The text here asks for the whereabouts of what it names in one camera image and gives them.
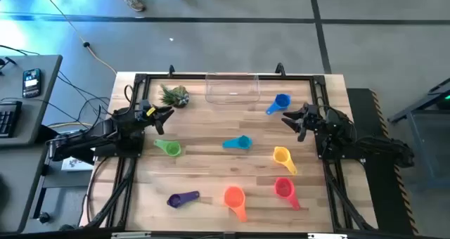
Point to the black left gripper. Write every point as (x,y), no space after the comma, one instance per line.
(144,112)

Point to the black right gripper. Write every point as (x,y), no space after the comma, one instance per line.
(311,117)

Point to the dark blue measuring cup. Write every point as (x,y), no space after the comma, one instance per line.
(282,100)

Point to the green measuring cup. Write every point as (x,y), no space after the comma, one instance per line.
(172,148)

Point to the yellow measuring cup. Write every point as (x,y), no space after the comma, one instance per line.
(281,155)

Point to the light blue measuring cup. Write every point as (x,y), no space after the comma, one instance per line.
(242,142)

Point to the red measuring cup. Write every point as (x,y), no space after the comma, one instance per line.
(284,188)

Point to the purple measuring cup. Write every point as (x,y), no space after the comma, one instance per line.
(175,200)

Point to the orange measuring cup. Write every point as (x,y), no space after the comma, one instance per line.
(234,198)

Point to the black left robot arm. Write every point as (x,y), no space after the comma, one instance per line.
(105,130)

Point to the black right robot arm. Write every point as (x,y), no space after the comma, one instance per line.
(351,133)

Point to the clear plastic basket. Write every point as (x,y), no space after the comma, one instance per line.
(232,93)

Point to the small potted succulent plant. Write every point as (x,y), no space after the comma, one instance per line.
(175,96)

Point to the white printed booklet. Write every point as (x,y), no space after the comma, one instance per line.
(74,165)

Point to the black hazard-striped floor mat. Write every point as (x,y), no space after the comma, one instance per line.
(383,197)

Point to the grey desk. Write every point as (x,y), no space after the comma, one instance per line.
(45,84)

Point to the blue-grey metal cart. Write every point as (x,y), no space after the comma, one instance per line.
(422,104)

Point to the black smartphone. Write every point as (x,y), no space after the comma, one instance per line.
(31,82)

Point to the black keyboard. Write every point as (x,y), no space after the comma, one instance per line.
(8,119)

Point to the black caster wheel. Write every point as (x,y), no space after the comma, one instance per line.
(44,217)

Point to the black metal table frame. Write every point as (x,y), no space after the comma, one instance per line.
(197,77)

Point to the white metal bracket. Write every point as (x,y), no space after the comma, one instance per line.
(327,235)
(130,235)

